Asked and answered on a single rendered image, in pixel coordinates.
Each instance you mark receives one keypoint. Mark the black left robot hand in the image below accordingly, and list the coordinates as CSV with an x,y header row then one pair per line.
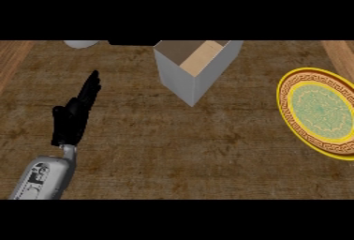
x,y
69,122

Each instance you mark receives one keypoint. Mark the black object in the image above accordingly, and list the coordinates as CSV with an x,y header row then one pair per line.
x,y
133,42

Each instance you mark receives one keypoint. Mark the white round object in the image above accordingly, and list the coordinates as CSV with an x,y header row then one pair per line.
x,y
81,43

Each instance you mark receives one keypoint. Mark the brown woven placemat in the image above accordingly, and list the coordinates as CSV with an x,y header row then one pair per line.
x,y
161,150

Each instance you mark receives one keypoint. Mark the yellow rimmed patterned plate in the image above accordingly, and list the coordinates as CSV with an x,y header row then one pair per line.
x,y
320,111

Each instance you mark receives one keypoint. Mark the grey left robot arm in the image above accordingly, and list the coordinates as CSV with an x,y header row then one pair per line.
x,y
44,176

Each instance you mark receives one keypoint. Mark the grey open box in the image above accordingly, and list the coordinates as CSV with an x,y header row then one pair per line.
x,y
195,73

